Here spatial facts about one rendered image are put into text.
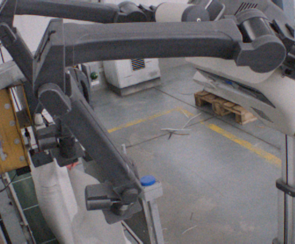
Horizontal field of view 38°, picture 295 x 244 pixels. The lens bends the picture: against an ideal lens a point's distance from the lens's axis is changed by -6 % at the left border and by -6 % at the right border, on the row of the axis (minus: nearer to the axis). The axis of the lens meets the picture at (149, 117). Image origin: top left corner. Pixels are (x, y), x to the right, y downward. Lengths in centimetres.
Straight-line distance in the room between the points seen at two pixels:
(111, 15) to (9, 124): 59
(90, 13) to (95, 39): 57
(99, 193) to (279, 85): 49
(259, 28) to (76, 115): 37
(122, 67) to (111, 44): 474
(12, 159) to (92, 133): 84
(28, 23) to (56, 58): 365
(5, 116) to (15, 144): 12
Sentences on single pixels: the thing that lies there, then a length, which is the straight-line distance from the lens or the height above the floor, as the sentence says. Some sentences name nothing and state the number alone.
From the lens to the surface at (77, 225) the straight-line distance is 166.
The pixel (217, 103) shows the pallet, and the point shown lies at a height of 12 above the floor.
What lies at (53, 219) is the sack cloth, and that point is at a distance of 216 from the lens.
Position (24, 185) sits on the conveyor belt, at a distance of 305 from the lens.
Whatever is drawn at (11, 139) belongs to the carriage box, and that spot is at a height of 115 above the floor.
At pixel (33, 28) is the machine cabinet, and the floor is 119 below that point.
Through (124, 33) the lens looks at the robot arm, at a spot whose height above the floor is 158.
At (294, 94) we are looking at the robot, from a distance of 107.
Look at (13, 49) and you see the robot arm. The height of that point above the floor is 151.
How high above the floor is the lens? 171
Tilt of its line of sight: 21 degrees down
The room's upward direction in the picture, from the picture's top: 10 degrees counter-clockwise
